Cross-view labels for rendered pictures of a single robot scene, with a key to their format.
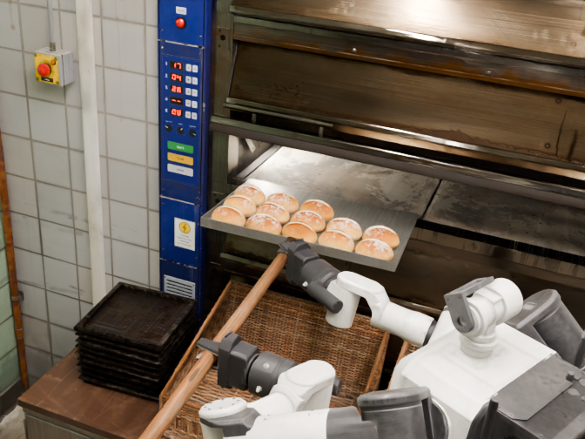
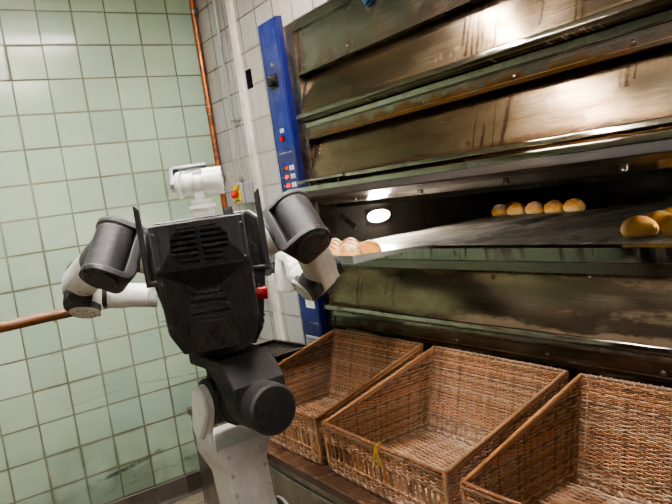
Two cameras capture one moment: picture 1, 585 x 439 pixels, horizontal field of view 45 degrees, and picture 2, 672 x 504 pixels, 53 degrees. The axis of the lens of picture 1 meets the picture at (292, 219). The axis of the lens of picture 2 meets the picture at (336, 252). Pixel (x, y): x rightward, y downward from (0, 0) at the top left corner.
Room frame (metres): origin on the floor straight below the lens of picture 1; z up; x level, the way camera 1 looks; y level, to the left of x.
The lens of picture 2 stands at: (-0.11, -1.55, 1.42)
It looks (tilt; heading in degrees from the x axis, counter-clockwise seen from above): 5 degrees down; 39
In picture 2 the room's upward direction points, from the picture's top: 8 degrees counter-clockwise
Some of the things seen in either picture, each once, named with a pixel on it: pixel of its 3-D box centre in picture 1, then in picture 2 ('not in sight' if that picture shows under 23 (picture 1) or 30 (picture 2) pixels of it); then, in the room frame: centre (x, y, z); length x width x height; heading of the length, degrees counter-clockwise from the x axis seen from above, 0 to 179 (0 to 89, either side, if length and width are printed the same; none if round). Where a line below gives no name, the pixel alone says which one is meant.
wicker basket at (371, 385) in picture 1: (279, 376); (329, 387); (1.67, 0.00, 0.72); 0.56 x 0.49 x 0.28; 72
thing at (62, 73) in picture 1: (53, 66); (243, 193); (2.18, 0.79, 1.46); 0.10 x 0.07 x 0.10; 71
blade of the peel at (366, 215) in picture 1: (314, 216); (347, 250); (1.82, -0.06, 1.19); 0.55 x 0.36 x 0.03; 73
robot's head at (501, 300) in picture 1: (486, 313); (201, 187); (0.96, -0.32, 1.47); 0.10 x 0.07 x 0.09; 134
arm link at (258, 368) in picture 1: (250, 369); not in sight; (1.11, 0.06, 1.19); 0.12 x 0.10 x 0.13; 66
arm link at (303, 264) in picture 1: (308, 271); not in sight; (1.50, -0.05, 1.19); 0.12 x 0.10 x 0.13; 38
